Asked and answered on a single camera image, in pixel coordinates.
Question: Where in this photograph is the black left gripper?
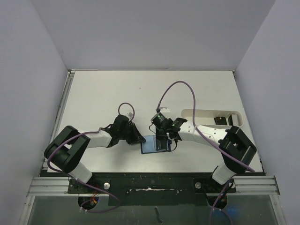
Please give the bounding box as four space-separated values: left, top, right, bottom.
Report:
119 122 145 145

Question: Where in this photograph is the blue leather card holder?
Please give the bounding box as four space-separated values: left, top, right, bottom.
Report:
141 135 172 154

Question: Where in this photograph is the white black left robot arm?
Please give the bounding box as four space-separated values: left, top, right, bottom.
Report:
44 115 146 193

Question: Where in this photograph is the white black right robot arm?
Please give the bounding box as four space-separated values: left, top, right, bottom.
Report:
151 112 257 192

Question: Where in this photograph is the black card in tray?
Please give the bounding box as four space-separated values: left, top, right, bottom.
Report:
214 116 227 126

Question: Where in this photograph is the white plastic card tray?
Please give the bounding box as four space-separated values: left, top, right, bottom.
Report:
195 109 243 128

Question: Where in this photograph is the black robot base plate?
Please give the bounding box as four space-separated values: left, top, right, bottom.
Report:
67 172 237 207

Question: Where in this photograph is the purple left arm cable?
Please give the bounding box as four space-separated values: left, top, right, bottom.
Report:
46 102 135 213

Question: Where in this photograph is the aluminium frame rail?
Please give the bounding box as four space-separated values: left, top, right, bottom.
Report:
229 176 280 195

